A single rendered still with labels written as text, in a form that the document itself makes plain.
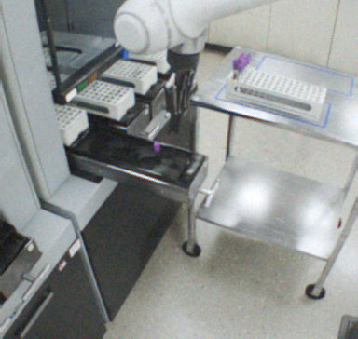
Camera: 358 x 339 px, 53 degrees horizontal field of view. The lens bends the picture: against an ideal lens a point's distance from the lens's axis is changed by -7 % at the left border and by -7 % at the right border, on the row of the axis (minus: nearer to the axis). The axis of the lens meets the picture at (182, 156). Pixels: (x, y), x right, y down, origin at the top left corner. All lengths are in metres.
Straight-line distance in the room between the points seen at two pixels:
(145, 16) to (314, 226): 1.18
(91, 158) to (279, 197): 0.90
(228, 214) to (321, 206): 0.40
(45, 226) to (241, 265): 1.02
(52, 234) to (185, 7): 0.60
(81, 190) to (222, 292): 0.86
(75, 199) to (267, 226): 0.81
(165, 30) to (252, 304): 1.27
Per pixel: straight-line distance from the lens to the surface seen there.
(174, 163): 0.98
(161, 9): 0.64
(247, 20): 3.22
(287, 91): 1.16
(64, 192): 1.04
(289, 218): 1.59
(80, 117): 1.07
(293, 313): 1.68
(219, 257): 1.77
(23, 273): 0.89
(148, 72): 1.25
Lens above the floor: 1.45
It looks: 41 degrees down
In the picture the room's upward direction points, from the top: straight up
